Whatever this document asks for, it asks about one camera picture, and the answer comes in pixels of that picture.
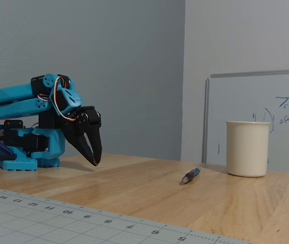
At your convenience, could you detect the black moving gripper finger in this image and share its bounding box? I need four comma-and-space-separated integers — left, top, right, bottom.
86, 123, 103, 166

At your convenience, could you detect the gray gridded cutting mat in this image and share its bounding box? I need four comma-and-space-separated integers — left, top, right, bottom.
0, 185, 254, 244

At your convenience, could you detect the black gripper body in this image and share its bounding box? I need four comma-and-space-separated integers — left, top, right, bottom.
63, 105, 102, 139

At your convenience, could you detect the white red servo wire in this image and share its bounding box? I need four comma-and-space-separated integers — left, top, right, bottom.
38, 75, 78, 121

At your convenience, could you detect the gray backdrop board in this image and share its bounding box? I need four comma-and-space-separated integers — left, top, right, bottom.
0, 0, 186, 162

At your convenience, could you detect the white ceramic cup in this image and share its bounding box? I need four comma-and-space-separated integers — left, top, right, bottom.
225, 120, 271, 178

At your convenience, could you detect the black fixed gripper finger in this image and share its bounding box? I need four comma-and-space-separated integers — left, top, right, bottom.
65, 132, 98, 167

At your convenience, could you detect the blue and black pen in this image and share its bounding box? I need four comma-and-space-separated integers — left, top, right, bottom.
181, 167, 202, 185

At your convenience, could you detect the whiteboard with blue drawings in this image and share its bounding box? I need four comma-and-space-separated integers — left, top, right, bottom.
201, 68, 289, 175

